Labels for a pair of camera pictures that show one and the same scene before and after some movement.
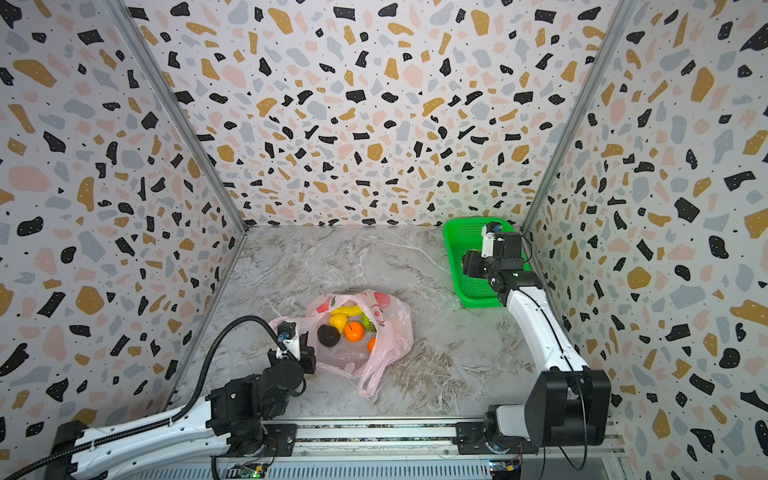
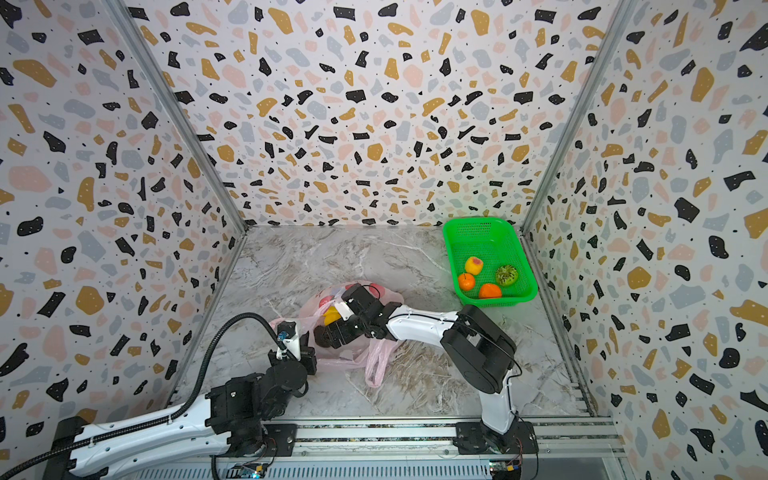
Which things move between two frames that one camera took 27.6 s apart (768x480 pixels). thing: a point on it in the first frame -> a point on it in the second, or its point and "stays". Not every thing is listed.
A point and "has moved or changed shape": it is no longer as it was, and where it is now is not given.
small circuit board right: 505,469 stays
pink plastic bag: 390,318 has moved or changed shape
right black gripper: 513,247 -> 339,327
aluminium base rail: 409,449 stays
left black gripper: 307,355 stays
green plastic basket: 463,235 stays
